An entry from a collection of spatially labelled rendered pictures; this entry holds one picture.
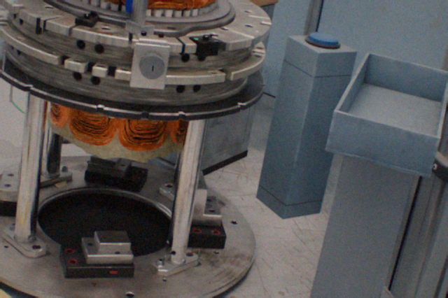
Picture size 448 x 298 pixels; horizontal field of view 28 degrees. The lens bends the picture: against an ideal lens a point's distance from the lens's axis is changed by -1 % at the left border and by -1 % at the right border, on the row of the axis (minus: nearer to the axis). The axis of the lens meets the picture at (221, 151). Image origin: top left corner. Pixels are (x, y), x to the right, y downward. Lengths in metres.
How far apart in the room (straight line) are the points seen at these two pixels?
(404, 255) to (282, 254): 0.21
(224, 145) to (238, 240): 0.27
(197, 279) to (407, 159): 0.31
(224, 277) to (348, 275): 0.15
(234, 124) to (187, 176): 0.39
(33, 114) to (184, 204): 0.20
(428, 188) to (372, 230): 0.27
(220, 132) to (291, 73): 0.19
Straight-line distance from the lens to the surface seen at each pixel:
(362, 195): 1.02
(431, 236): 1.29
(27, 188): 1.06
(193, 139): 1.01
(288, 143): 1.27
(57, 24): 0.94
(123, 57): 0.94
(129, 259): 1.06
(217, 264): 1.12
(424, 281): 1.33
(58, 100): 0.95
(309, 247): 1.25
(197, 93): 0.98
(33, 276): 1.05
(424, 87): 1.14
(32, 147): 1.04
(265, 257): 1.20
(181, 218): 1.06
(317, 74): 1.22
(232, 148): 1.44
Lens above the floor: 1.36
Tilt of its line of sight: 23 degrees down
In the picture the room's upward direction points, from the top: 10 degrees clockwise
